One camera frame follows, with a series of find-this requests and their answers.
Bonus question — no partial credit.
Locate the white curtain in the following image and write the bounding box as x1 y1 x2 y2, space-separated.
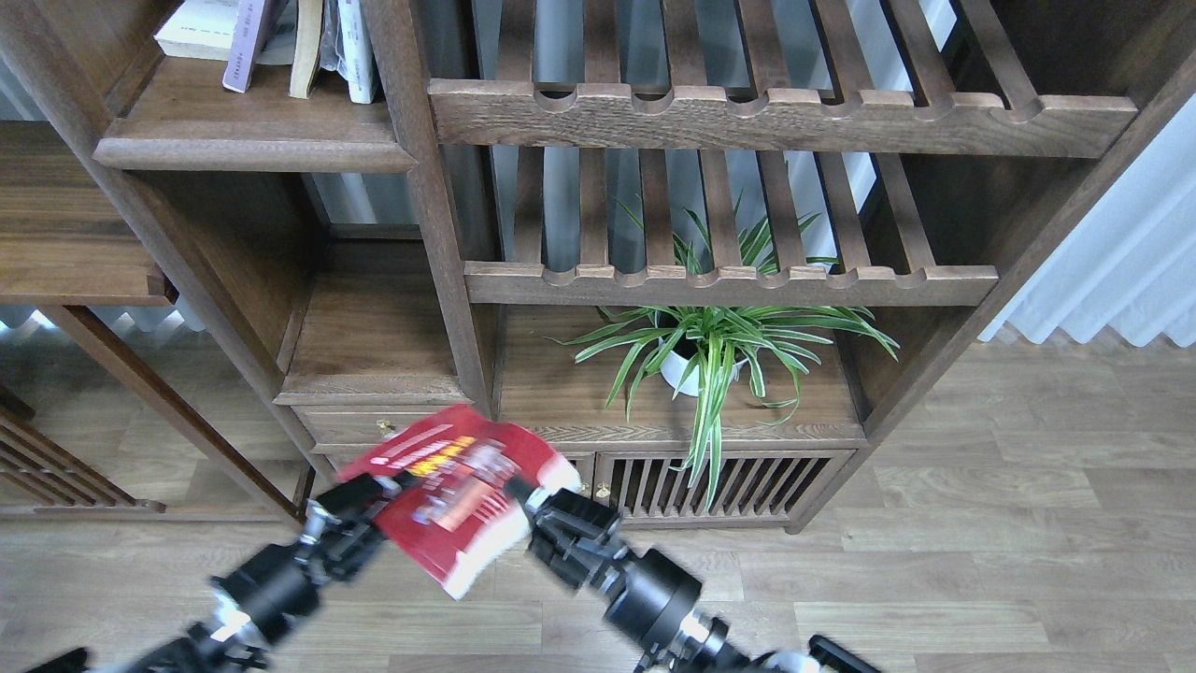
980 100 1195 348

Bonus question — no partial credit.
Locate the yellow green book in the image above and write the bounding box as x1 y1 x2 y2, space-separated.
154 1 295 65

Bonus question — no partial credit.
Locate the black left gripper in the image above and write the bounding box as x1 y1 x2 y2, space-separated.
212 477 403 646

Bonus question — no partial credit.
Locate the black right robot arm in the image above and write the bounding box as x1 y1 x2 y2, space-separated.
504 478 875 672

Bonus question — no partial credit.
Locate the white plant pot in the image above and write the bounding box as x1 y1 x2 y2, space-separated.
661 339 748 397

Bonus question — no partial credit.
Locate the dark wooden bookshelf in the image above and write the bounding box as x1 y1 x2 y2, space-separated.
4 1 1192 533

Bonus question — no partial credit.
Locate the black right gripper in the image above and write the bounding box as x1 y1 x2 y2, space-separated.
504 477 704 655

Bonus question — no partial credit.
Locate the white lavender book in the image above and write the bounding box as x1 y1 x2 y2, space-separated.
221 1 280 93

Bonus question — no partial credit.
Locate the tan upright book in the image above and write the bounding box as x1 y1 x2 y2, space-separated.
288 0 324 99

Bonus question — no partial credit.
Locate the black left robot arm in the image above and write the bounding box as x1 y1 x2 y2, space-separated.
104 475 413 672

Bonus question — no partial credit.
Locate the red cover book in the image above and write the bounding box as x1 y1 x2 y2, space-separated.
338 404 582 599

